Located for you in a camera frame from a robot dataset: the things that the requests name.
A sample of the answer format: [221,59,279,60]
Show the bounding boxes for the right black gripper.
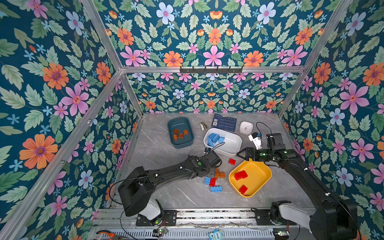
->
[236,147,274,162]

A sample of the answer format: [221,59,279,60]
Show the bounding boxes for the red lego brick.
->
[229,159,236,166]
[239,185,248,195]
[239,171,248,179]
[209,178,217,187]
[234,172,243,181]

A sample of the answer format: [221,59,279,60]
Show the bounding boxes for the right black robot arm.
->
[237,133,362,240]

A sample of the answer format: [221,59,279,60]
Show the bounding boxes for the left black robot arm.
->
[118,151,222,225]

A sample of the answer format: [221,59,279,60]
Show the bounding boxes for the yellow square tray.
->
[229,161,272,198]

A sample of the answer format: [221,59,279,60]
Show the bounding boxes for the white rectangular bin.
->
[203,128,243,158]

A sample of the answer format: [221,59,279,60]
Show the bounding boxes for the white round timer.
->
[239,121,254,135]

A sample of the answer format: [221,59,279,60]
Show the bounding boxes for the dark blue printed card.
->
[211,114,237,133]

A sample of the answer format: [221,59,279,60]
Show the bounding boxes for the teal rectangular bin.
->
[167,117,195,149]

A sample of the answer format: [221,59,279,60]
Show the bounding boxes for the small beige metal clip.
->
[200,122,208,131]

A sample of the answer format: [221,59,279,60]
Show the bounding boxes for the light blue toy figure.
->
[208,230,224,240]

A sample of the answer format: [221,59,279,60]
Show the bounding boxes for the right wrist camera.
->
[248,132,262,150]

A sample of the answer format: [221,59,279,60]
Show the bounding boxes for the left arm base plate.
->
[136,210,178,227]

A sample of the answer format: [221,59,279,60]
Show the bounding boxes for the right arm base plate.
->
[251,208,297,226]

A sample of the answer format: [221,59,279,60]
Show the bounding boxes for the black wall hook rail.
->
[179,66,243,75]

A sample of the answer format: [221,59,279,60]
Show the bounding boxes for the orange handled pliers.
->
[97,230,117,240]

